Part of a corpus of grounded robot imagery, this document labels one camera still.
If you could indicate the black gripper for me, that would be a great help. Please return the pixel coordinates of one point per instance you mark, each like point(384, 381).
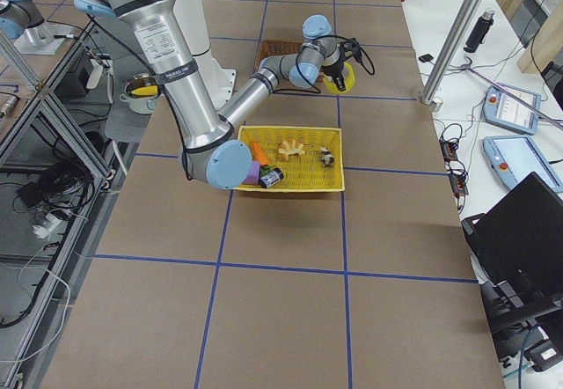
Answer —
point(335, 70)

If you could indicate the teach pendant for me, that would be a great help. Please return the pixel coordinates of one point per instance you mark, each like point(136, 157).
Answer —
point(507, 106)
point(513, 158)

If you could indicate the black water bottle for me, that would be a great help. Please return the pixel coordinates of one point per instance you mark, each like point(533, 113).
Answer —
point(479, 31)

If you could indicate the toy panda figure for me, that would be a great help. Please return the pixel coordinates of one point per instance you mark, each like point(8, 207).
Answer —
point(326, 158)

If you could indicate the purple foam block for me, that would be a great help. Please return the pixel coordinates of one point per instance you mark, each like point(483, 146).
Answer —
point(253, 176)

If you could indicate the aluminium frame post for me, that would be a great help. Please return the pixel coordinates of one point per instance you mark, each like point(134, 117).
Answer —
point(449, 48)

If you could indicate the lower teach pendant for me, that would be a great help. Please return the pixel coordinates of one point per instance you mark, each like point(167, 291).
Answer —
point(513, 158)

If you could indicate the white enamel pot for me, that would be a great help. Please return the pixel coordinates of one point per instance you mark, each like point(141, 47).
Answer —
point(140, 94)

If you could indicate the black laptop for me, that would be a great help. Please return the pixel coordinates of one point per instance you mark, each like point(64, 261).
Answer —
point(519, 240)

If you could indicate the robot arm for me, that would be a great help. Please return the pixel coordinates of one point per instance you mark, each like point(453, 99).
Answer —
point(22, 17)
point(210, 152)

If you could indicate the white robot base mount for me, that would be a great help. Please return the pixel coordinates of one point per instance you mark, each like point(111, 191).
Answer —
point(221, 83)

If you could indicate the orange toy carrot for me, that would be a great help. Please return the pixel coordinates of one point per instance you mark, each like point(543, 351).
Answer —
point(258, 153)

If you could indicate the yellow woven basket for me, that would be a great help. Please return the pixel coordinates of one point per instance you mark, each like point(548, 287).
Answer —
point(306, 173)

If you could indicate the yellow packing tape roll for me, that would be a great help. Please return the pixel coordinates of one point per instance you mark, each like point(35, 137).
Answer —
point(348, 80)

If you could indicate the upper teach pendant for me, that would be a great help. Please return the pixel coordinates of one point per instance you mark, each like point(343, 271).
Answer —
point(507, 106)

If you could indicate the brown wicker basket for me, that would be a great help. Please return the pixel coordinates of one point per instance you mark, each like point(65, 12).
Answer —
point(269, 48)

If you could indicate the toy croissant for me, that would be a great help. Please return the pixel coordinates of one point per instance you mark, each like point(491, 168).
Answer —
point(288, 148)

